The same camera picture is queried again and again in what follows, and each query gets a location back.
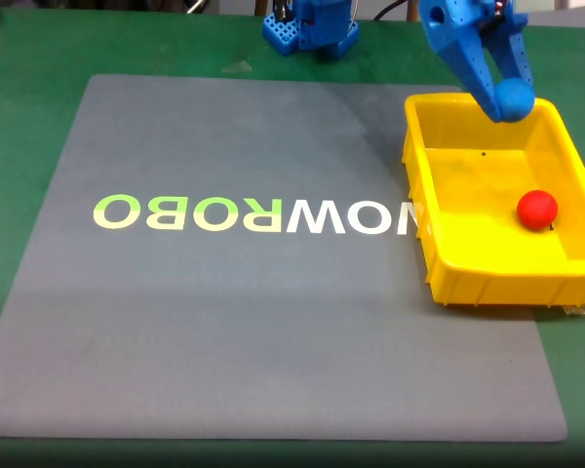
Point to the blue ball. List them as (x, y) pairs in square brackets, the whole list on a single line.
[(516, 101)]

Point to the red ball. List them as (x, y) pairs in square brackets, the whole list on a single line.
[(537, 208)]

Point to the yellow plastic bin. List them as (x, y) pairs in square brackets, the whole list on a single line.
[(468, 283)]

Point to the wooden chair leg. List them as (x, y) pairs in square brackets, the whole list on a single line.
[(413, 10), (261, 7)]

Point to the clear tape piece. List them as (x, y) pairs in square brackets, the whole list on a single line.
[(582, 308)]

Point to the grey printed mat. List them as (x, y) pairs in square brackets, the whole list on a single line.
[(224, 317)]

